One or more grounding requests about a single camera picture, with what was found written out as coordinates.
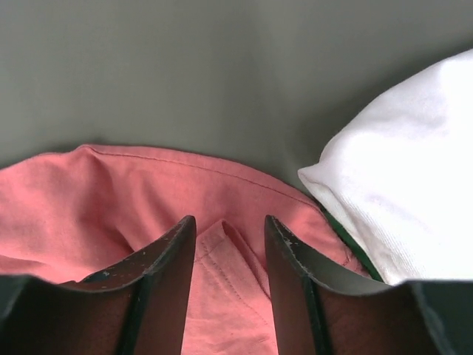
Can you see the salmon pink t shirt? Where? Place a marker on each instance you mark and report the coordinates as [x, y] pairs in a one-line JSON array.
[[67, 215]]

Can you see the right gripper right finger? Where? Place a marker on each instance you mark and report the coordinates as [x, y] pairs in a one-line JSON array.
[[320, 307]]

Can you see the dark green folded shirt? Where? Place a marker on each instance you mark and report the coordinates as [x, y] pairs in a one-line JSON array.
[[353, 246]]

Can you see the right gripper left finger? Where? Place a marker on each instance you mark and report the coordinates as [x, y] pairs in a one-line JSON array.
[[136, 306]]

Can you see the folded white t shirt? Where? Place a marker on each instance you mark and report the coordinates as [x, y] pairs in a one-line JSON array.
[[398, 177]]

